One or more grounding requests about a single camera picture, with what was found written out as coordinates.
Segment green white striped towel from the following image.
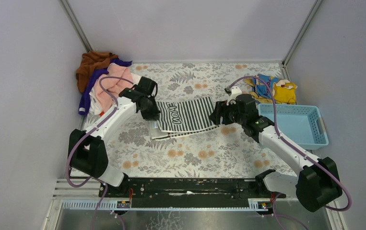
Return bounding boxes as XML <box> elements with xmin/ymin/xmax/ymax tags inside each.
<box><xmin>149</xmin><ymin>97</ymin><xmax>219</xmax><ymax>140</ymax></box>

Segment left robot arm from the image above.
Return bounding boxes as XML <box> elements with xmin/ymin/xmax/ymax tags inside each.
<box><xmin>66</xmin><ymin>77</ymin><xmax>160</xmax><ymax>187</ymax></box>

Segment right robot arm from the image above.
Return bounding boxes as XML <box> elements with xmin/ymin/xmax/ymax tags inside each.
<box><xmin>209</xmin><ymin>94</ymin><xmax>346</xmax><ymax>212</ymax></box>

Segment pink towel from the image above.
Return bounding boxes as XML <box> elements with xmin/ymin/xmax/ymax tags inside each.
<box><xmin>90</xmin><ymin>63</ymin><xmax>141</xmax><ymax>114</ymax></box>

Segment floral table cloth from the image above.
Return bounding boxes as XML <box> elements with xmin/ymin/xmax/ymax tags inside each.
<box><xmin>84</xmin><ymin>62</ymin><xmax>312</xmax><ymax>179</ymax></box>

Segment blue yellow cartoon towel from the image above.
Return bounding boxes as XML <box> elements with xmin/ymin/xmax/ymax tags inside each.
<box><xmin>244</xmin><ymin>74</ymin><xmax>297</xmax><ymax>104</ymax></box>

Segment purple towel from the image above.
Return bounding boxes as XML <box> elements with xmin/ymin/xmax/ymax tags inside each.
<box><xmin>78</xmin><ymin>58</ymin><xmax>132</xmax><ymax>116</ymax></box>

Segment light blue plastic basket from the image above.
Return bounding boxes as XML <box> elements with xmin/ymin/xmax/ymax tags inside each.
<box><xmin>276</xmin><ymin>104</ymin><xmax>329</xmax><ymax>150</ymax></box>

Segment brown towel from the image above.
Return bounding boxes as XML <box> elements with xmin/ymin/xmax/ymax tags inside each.
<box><xmin>75</xmin><ymin>51</ymin><xmax>118</xmax><ymax>93</ymax></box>

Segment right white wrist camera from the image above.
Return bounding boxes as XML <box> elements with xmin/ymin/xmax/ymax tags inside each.
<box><xmin>225</xmin><ymin>86</ymin><xmax>242</xmax><ymax>105</ymax></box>

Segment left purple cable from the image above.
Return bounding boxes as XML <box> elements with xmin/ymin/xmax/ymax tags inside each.
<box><xmin>65</xmin><ymin>76</ymin><xmax>136</xmax><ymax>230</ymax></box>

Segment purple cable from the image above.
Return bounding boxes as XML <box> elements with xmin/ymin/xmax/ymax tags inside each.
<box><xmin>65</xmin><ymin>76</ymin><xmax>136</xmax><ymax>230</ymax></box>
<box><xmin>224</xmin><ymin>75</ymin><xmax>353</xmax><ymax>230</ymax></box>

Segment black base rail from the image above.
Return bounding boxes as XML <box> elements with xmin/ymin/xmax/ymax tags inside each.
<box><xmin>98</xmin><ymin>177</ymin><xmax>276</xmax><ymax>209</ymax></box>

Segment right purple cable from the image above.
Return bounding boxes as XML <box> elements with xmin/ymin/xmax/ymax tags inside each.
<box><xmin>224</xmin><ymin>75</ymin><xmax>353</xmax><ymax>230</ymax></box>

